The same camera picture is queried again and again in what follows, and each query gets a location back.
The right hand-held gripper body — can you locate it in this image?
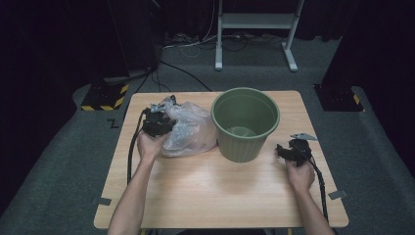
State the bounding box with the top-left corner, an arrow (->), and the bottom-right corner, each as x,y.
287,132 -> 319,168

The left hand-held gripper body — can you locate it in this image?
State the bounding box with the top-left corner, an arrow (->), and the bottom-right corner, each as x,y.
141,102 -> 178,139

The clear plastic bag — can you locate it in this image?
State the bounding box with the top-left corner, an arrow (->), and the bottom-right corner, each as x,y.
159,95 -> 218,159

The green plastic bin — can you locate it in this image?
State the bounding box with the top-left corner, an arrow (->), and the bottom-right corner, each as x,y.
210,86 -> 281,164

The person's right hand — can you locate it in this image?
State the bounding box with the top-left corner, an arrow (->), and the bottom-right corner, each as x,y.
285,159 -> 316,194

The person's left hand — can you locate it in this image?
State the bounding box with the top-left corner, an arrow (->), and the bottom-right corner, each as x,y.
136,129 -> 170,162

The grey tape piece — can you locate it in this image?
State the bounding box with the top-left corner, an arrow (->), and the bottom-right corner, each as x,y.
90,197 -> 113,207
327,189 -> 349,201

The black yellow striped base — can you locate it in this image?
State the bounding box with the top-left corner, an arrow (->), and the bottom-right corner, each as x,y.
313,83 -> 367,113
80,81 -> 130,113

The white metal stand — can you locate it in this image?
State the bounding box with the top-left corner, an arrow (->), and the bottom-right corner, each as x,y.
213,0 -> 306,73

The black floor cable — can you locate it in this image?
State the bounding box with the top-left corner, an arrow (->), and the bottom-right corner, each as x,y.
158,60 -> 213,93

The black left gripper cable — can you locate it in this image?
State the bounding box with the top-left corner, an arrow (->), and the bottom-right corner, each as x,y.
126,109 -> 149,186

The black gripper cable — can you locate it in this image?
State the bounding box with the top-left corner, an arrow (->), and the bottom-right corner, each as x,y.
126,109 -> 149,186
300,149 -> 330,223

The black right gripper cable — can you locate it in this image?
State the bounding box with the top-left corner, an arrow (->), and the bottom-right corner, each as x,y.
300,149 -> 330,223

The bundle of floor cables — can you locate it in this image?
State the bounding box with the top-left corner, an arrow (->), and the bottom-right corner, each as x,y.
161,30 -> 286,55

